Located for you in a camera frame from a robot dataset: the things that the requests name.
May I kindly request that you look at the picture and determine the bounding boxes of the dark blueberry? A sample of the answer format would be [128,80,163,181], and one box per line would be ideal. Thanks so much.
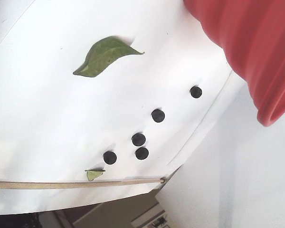
[132,133,146,146]
[151,109,165,123]
[103,151,117,165]
[190,85,203,99]
[135,147,150,161]

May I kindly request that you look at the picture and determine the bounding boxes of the thin wooden stick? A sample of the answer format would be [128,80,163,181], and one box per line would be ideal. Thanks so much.
[0,177,168,190]

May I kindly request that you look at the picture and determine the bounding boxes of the red collapsible silicone cup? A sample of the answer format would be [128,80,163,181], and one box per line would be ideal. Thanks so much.
[182,0,285,127]

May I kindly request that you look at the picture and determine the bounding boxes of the small green leaf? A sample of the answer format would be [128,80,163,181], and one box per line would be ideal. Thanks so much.
[85,168,106,182]

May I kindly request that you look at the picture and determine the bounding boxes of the white paper sheet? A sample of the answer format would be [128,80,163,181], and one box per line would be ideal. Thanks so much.
[0,0,247,216]

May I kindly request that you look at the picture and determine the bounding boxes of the large green leaf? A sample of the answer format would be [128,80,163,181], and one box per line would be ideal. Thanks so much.
[73,36,145,78]

